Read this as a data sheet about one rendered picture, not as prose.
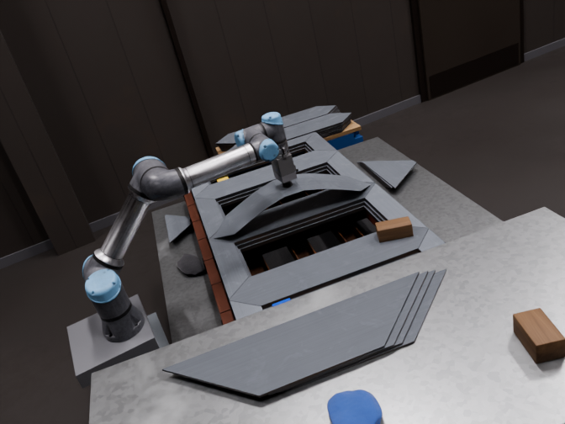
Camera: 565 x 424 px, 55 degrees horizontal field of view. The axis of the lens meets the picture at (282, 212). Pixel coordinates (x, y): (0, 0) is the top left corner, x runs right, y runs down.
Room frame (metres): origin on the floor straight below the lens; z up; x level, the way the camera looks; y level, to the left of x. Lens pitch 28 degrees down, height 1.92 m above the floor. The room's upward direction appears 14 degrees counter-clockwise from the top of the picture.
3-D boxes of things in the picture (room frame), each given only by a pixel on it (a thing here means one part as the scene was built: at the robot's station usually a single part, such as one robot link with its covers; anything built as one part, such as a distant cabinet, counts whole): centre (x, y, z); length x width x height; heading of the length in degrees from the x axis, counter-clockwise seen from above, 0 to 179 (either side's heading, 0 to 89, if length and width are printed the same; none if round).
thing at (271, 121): (1.99, -0.04, 1.23); 0.09 x 0.08 x 0.11; 109
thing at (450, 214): (2.18, -0.58, 0.74); 1.20 x 0.26 x 0.03; 9
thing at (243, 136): (1.94, 0.04, 1.23); 0.11 x 0.11 x 0.08; 19
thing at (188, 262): (2.05, 0.45, 0.70); 0.20 x 0.10 x 0.03; 25
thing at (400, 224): (1.62, -0.37, 0.89); 0.12 x 0.06 x 0.05; 84
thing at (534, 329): (0.81, -0.44, 1.08); 0.10 x 0.06 x 0.05; 178
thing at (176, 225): (2.46, 0.52, 0.70); 0.39 x 0.12 x 0.04; 9
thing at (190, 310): (2.11, 0.49, 0.67); 1.30 x 0.20 x 0.03; 9
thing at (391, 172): (2.33, -0.56, 0.77); 0.45 x 0.20 x 0.04; 9
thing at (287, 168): (1.99, -0.06, 1.07); 0.10 x 0.09 x 0.16; 108
